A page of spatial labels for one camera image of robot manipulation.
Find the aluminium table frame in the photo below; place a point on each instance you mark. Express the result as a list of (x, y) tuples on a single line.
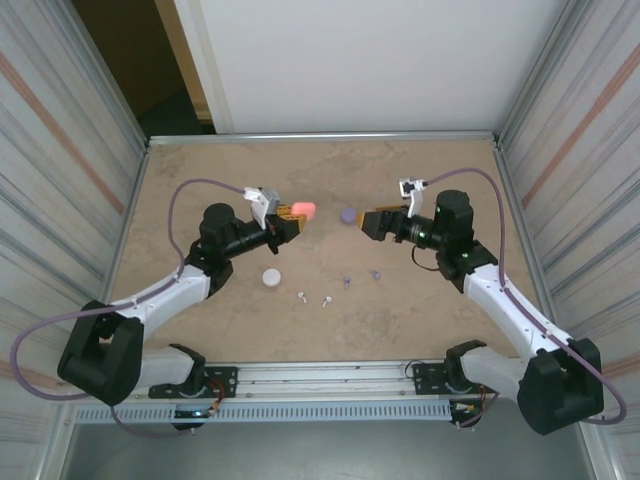
[(320, 137)]

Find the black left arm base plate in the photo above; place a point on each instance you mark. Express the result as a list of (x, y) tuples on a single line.
[(222, 380)]

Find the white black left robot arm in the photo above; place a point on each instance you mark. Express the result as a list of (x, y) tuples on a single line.
[(160, 300)]

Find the beige door jamb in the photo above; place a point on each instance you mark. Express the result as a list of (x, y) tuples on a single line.
[(192, 65)]

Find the pink earbud charging case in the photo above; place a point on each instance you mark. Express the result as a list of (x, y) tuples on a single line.
[(305, 211)]

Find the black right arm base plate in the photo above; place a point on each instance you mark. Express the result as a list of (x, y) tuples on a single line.
[(427, 377)]

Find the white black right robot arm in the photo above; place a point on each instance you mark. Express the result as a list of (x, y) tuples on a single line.
[(520, 310)]

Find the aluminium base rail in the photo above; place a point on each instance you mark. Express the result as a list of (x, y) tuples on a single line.
[(320, 380)]

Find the white earbud charging case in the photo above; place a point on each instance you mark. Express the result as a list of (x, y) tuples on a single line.
[(272, 277)]

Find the aluminium corner post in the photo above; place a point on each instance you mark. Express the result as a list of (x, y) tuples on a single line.
[(102, 75), (540, 75)]

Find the white earbud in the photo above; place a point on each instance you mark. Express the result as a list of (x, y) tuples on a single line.
[(302, 296), (327, 301)]

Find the purple earbud charging case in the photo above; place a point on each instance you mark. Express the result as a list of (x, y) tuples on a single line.
[(349, 215)]

